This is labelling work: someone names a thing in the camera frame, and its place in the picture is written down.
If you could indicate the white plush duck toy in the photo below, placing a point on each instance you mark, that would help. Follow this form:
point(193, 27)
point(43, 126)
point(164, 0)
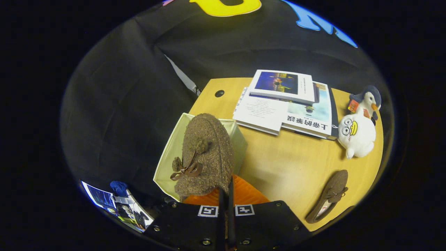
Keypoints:
point(359, 139)

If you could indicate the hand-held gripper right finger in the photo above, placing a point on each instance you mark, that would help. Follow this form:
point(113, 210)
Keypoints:
point(268, 223)

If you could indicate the dark cover book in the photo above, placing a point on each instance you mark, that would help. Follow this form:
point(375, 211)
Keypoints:
point(335, 118)

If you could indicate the pale green fabric storage box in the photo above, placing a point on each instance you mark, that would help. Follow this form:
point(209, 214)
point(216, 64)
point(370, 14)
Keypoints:
point(167, 164)

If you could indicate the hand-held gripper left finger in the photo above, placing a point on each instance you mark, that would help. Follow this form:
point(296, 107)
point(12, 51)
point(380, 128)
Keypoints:
point(184, 223)

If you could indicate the blue cloth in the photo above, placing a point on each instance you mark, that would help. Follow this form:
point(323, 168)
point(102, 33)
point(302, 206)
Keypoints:
point(119, 188)

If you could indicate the brown fuzzy shoe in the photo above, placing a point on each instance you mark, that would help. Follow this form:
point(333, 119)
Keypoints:
point(334, 188)
point(209, 146)

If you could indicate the plush penguin toy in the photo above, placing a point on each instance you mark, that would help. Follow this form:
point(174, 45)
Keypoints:
point(369, 99)

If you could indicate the book with night photo cover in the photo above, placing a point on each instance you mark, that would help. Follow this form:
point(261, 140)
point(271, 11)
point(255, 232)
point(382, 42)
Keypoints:
point(278, 83)

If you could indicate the pale blue cover book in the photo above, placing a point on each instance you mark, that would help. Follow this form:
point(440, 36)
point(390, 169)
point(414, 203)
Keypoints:
point(313, 116)

